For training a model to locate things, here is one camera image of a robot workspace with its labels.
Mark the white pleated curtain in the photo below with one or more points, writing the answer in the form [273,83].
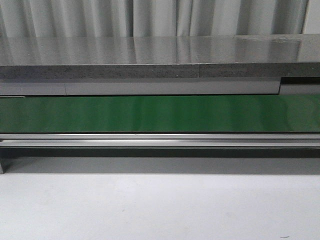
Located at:
[144,18]

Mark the grey stone countertop slab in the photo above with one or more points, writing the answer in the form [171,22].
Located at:
[173,65]

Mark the aluminium conveyor frame rail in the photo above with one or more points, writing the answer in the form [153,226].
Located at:
[182,153]

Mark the green conveyor belt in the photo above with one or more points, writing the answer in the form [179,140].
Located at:
[189,113]

